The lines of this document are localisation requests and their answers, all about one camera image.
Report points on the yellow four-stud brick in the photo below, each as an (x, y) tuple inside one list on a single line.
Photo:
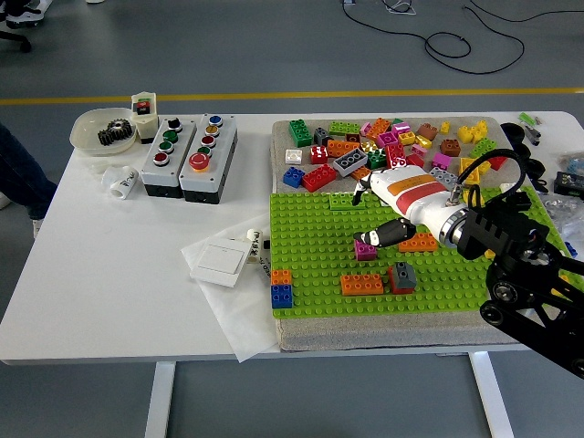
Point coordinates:
[(473, 198)]

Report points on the blue plastic packet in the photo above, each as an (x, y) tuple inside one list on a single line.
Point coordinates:
[(574, 162)]

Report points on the red eight-stud brick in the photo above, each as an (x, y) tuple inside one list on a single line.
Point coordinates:
[(318, 178), (393, 154)]

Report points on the small yellow brick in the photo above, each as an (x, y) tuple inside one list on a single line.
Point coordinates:
[(444, 127)]

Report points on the pink brick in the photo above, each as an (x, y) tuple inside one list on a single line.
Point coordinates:
[(418, 149), (365, 128)]

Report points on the blue four-stud brick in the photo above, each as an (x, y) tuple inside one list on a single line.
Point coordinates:
[(293, 177), (282, 297)]

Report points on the grey four-button control box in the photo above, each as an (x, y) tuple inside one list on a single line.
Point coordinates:
[(153, 171)]

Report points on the black office chair base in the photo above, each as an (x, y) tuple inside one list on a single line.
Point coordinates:
[(20, 43)]

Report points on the clear bag of screws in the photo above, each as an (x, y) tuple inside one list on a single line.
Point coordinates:
[(566, 214)]

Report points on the white tissue paper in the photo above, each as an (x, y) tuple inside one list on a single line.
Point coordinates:
[(242, 319)]

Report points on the dark grey arch brick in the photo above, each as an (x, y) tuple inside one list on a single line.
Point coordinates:
[(319, 138)]

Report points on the shiny yellow brick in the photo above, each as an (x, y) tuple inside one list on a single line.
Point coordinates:
[(422, 141)]

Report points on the cream switch box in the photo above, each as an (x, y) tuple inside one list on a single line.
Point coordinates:
[(146, 125)]

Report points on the light grey eight-stud brick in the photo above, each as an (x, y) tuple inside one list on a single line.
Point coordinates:
[(442, 174)]

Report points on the white wall switch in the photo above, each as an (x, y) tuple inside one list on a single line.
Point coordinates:
[(219, 261)]

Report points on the salmon brown brick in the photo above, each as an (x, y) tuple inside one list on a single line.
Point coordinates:
[(426, 130)]

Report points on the dark green brick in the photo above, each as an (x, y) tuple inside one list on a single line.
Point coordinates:
[(300, 133), (376, 158)]

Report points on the lime green flat brick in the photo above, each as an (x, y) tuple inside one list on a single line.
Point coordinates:
[(340, 201)]

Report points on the white desk leg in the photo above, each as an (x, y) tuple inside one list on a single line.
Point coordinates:
[(47, 3)]

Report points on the person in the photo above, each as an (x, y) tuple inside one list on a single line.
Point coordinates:
[(23, 182)]

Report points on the white four-stud brick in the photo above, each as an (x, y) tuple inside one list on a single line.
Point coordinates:
[(293, 156)]

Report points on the grey emergency-stop control box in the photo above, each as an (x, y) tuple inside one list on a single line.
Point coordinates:
[(219, 150)]

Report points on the orange eight-stud brick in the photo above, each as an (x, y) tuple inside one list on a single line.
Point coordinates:
[(362, 285), (417, 245), (342, 148)]

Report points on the grey metal tool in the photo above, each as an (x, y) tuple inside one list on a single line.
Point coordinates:
[(531, 133)]

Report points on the white table leg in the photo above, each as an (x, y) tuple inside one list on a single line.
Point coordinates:
[(490, 397), (159, 401)]

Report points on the white pipe tee fitting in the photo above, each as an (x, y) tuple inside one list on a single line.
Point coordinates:
[(121, 182)]

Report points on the red four-stud brick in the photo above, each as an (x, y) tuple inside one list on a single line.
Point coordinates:
[(318, 154)]

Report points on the white plastic bowl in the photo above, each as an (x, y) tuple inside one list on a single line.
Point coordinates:
[(86, 132)]

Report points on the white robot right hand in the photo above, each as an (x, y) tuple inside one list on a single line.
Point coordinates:
[(410, 196)]

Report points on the dark grey two-stud brick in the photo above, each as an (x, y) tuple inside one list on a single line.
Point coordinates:
[(405, 274)]

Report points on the green baseplate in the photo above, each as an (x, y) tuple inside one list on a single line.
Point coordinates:
[(315, 237)]

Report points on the black printed box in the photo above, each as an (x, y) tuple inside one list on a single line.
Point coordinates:
[(568, 180)]

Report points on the maroon brick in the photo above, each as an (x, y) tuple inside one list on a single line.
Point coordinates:
[(352, 138)]

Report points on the grey upturned brick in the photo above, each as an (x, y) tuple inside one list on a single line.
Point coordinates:
[(350, 163)]

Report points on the yellow eight-stud brick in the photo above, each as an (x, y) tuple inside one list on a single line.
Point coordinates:
[(467, 166)]

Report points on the white printed tube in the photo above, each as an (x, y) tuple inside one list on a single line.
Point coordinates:
[(254, 246)]

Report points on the red six-stud brick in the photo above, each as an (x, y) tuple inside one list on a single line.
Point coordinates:
[(392, 283)]

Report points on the orange four-stud brick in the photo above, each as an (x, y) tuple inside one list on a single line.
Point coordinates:
[(281, 278)]

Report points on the magenta four-stud brick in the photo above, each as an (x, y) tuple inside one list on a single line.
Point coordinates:
[(365, 253)]

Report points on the black metal gear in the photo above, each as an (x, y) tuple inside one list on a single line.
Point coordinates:
[(123, 133), (105, 138)]

